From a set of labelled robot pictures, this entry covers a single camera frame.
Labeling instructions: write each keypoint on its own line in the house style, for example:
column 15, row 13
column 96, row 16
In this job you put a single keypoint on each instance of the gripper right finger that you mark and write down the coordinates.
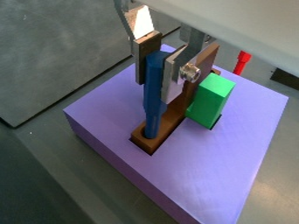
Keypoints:
column 179, row 68

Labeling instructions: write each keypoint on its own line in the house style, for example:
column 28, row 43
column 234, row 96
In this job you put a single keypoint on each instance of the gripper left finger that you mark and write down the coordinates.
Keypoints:
column 143, row 36

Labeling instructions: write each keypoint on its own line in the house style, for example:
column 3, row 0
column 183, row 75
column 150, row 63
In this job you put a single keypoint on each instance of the blue hexagonal peg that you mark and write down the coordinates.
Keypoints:
column 154, row 105

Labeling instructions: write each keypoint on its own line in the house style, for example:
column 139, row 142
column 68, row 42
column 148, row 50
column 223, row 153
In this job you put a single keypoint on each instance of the black angle fixture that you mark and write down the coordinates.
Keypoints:
column 284, row 78

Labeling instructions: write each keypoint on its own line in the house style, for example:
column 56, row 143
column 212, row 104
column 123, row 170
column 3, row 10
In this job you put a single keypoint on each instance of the green U-shaped block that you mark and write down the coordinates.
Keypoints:
column 210, row 100

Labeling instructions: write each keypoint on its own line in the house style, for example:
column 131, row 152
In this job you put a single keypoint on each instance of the brown L-shaped block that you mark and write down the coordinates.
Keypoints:
column 174, row 114

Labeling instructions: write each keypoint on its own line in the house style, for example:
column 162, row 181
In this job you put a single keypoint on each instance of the red hexagonal peg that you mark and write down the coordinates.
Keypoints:
column 243, row 59

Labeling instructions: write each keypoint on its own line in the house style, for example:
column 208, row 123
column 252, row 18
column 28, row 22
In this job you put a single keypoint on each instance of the purple base block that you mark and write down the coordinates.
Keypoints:
column 199, row 175

